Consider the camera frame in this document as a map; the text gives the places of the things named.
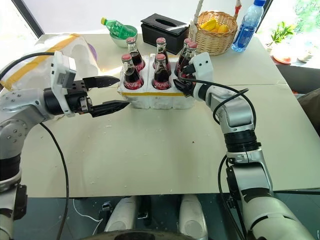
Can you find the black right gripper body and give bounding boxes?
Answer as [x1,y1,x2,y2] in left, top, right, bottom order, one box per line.
[173,74,195,99]

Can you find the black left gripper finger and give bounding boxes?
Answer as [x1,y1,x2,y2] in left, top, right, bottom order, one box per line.
[89,99,131,118]
[82,75,121,90]

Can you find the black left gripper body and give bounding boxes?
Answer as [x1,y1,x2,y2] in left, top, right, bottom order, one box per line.
[65,79,93,115]

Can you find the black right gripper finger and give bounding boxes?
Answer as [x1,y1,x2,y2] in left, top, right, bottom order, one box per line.
[178,63,199,77]

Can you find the white foam bottle crate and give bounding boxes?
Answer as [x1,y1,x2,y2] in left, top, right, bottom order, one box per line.
[116,51,199,111]

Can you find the black tissue box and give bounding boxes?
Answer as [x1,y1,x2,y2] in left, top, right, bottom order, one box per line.
[140,13,191,56]

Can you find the white foam box yellow tape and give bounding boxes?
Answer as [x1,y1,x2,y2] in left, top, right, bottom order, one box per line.
[0,32,99,91]

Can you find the purple round object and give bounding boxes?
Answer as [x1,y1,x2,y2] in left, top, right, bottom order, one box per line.
[85,42,99,64]

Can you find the woven wicker basket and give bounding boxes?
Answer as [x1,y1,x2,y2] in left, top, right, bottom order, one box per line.
[188,0,243,57]

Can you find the light green bowl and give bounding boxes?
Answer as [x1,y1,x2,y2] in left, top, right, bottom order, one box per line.
[109,24,139,49]

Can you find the yellow fruit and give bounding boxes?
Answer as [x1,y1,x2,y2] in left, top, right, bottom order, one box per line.
[199,19,230,34]

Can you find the green plastic soda bottle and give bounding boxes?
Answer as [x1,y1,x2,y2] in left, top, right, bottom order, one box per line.
[100,16,137,40]

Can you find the blue plastic water bottle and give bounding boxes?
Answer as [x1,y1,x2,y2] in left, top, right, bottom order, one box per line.
[230,0,267,53]

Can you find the red plate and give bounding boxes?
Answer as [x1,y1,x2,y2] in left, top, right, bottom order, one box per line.
[271,52,294,66]

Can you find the green potted plant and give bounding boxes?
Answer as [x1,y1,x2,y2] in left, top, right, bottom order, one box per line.
[269,20,298,47]

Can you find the white rounded robot leg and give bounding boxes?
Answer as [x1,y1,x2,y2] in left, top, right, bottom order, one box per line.
[103,195,139,234]
[178,194,209,240]

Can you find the dark brown furniture piece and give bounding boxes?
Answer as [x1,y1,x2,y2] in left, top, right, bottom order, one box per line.
[296,88,320,138]

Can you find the dark rounded robot body edge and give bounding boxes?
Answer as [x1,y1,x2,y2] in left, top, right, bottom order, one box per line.
[81,228,201,240]

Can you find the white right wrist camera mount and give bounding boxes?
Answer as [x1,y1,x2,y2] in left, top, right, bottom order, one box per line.
[188,51,214,84]

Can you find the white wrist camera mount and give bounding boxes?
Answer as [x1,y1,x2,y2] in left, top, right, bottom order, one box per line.
[49,50,77,118]
[188,51,214,84]

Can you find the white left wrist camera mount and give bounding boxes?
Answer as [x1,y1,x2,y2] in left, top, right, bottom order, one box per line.
[49,50,77,118]

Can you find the dark window frame post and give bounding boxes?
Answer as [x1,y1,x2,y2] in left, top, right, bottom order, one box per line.
[13,0,46,40]

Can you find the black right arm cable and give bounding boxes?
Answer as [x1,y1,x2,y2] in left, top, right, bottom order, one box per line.
[178,76,258,240]

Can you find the thin white floor cable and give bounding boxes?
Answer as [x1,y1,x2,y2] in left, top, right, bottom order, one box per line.
[73,198,104,223]

